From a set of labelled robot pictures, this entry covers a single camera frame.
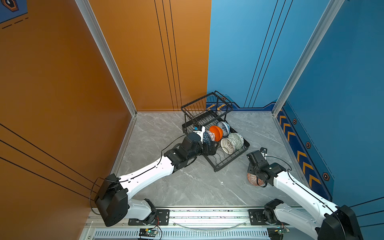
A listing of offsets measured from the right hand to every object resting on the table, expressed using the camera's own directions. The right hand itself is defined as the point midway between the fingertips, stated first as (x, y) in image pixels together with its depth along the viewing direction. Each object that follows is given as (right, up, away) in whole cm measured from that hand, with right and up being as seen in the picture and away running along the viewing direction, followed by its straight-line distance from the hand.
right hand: (252, 167), depth 84 cm
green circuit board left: (-55, -27, -14) cm, 63 cm away
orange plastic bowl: (-18, +19, +12) cm, 29 cm away
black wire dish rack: (-21, +33, +32) cm, 51 cm away
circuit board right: (+8, -26, -15) cm, 31 cm away
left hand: (-24, +15, -8) cm, 29 cm away
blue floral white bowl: (-13, +23, +12) cm, 29 cm away
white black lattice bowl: (-12, +10, +12) cm, 20 cm away
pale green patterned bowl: (-5, +14, +14) cm, 21 cm away
